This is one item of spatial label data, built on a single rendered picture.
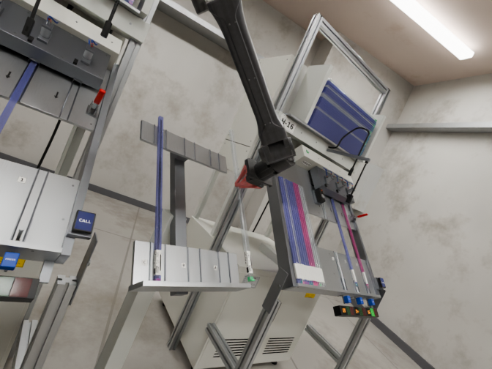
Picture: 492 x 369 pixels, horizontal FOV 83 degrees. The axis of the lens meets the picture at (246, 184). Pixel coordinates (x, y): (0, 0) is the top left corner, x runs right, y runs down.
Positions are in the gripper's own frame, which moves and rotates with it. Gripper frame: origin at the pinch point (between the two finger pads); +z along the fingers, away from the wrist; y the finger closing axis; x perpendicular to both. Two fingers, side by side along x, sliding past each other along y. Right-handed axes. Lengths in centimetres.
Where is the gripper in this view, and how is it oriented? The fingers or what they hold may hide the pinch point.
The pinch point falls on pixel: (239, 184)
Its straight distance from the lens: 87.4
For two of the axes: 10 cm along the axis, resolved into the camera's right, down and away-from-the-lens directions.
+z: -7.2, 4.0, 5.7
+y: -6.8, -2.6, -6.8
